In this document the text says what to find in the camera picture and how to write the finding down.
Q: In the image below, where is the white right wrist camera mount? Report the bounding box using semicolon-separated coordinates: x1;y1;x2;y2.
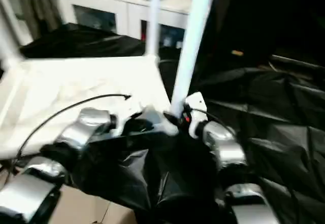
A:
184;91;208;139

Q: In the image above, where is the black mat cover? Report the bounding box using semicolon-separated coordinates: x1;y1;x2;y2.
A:
0;22;325;224

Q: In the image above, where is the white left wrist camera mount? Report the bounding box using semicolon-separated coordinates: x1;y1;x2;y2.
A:
111;102;143;136

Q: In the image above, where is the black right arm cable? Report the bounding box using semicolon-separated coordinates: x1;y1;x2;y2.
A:
187;106;298;209

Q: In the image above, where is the white plastic table leg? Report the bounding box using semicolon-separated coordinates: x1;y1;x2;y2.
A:
0;3;22;66
143;0;163;59
170;0;217;118

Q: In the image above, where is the long black pole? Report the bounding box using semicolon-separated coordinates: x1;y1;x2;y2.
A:
270;55;325;70

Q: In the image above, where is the grey metal rack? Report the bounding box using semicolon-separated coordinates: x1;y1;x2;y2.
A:
0;0;61;44

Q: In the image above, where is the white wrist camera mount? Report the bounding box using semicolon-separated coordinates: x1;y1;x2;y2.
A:
184;91;208;139
111;102;143;136

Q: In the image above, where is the white plastic table top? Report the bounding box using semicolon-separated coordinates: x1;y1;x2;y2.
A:
0;55;180;158

